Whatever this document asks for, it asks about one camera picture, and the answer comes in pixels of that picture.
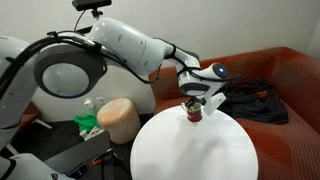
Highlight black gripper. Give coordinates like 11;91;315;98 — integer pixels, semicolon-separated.
185;94;207;110

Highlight black jacket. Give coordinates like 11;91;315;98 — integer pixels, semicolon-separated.
218;78;290;125

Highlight beige cylindrical pouf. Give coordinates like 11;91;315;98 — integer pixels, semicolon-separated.
96;97;142;145

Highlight white power adapter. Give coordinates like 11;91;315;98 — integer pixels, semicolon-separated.
83;99;95;110

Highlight orange patterned sofa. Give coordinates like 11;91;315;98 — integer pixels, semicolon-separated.
148;46;320;180

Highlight white crumpled packaging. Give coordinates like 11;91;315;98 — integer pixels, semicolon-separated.
79;126;104;141

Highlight green bag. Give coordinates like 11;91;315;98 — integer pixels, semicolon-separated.
73;113;101;134

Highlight black perforated platform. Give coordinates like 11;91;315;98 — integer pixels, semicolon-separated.
43;130;133;180

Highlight orange chair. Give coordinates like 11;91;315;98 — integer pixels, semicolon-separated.
19;102;53;130

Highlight red mug with white handle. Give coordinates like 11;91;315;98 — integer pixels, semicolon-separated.
180;102;204;123

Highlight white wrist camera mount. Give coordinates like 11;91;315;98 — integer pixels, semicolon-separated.
202;92;227;117

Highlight orange handled pliers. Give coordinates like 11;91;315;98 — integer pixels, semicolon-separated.
91;148;116;166

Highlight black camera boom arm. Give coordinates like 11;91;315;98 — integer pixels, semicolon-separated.
46;25;95;38

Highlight black stereo camera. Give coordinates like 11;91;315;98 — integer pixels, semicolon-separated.
71;0;113;12

